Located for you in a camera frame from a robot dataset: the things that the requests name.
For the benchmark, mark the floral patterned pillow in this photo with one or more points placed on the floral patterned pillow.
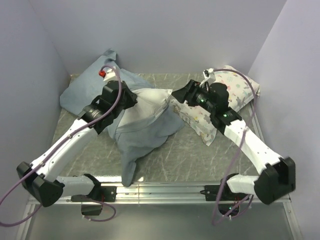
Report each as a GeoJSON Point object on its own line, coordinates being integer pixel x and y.
{"type": "Point", "coordinates": [229, 90]}

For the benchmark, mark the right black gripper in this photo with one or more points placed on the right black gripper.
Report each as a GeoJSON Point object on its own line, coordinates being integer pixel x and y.
{"type": "Point", "coordinates": [193, 88]}

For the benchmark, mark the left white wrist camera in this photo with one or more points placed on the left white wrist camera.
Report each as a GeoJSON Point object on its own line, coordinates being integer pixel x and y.
{"type": "Point", "coordinates": [108, 73]}

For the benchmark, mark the blue pillowcase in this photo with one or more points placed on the blue pillowcase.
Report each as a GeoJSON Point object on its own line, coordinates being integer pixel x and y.
{"type": "Point", "coordinates": [132, 145]}

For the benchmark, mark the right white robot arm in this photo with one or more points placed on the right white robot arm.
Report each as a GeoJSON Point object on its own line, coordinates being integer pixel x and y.
{"type": "Point", "coordinates": [276, 175]}

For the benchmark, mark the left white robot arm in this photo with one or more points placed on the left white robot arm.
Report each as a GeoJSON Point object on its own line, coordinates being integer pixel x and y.
{"type": "Point", "coordinates": [42, 179]}

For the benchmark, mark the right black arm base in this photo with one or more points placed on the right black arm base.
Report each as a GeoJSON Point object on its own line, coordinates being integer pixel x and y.
{"type": "Point", "coordinates": [226, 201]}

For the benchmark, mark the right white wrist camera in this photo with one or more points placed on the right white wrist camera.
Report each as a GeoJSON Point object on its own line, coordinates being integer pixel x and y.
{"type": "Point", "coordinates": [209, 77]}

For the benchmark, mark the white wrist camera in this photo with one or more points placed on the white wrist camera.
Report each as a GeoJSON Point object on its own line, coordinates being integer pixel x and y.
{"type": "Point", "coordinates": [108, 73]}
{"type": "Point", "coordinates": [209, 77]}

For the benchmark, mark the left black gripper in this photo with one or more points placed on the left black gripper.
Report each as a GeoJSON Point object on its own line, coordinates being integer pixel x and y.
{"type": "Point", "coordinates": [132, 97]}

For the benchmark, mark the white pillow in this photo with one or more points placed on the white pillow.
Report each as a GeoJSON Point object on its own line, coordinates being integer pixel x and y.
{"type": "Point", "coordinates": [151, 103]}

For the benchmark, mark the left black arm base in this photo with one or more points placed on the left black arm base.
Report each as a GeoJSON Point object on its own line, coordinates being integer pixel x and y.
{"type": "Point", "coordinates": [93, 204]}

